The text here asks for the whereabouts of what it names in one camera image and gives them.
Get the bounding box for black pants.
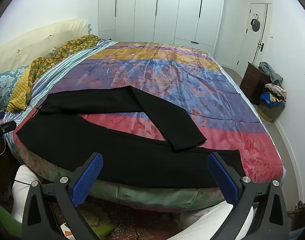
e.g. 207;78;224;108
16;86;216;189

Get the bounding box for yellow floral blanket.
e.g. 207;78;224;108
6;34;101;112

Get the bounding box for teal patterned pillow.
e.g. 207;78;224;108
0;66;27;111

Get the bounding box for striped blue bedsheet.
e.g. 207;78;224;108
3;38;118;140

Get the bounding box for cream padded headboard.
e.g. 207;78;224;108
0;19;88;74

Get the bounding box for patterned floor rug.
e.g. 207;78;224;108
48;199;193;240

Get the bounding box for olive laundry basket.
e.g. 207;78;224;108
258;101;285;122

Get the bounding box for dark wooden nightstand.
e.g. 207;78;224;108
239;63;270;106

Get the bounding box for colourful satin bedspread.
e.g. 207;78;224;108
7;42;284;213

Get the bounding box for white room door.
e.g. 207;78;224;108
236;3;272;70

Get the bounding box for black hat on door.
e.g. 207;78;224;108
250;14;261;32

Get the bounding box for white wardrobe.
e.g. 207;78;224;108
98;0;224;55

